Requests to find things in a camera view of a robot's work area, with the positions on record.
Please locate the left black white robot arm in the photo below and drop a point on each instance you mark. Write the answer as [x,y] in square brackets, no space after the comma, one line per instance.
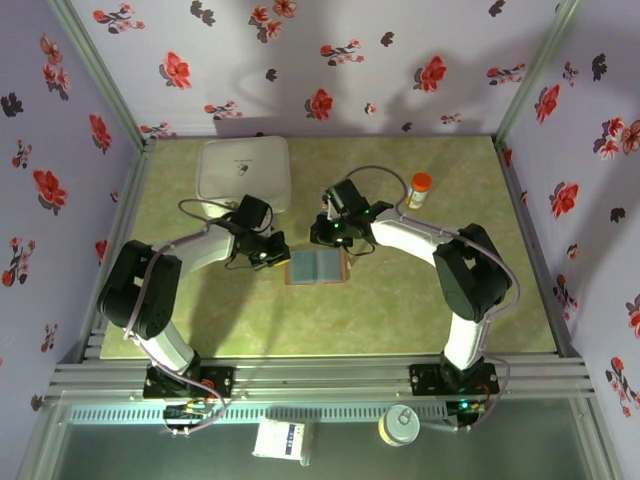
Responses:
[135,295]

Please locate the orange cap pill bottle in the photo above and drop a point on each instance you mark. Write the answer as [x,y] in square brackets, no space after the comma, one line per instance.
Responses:
[419,192]

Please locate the white zipped medicine case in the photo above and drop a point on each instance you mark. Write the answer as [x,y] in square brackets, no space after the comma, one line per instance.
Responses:
[235,167]

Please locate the white paper packet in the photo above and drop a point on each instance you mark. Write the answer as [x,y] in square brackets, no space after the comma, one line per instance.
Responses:
[280,440]

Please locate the yellow tin can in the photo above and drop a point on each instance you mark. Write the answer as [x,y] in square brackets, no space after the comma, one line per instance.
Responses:
[398,425]

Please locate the aluminium frame rail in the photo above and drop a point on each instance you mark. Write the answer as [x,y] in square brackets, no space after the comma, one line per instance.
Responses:
[320,377]

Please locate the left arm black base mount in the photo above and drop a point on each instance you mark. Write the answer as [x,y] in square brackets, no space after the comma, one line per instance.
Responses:
[220,382]

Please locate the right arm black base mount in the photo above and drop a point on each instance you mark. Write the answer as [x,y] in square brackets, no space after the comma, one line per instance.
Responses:
[425,380]

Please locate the aluminium frame post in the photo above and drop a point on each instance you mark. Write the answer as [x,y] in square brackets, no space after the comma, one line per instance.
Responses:
[537,70]
[97,70]

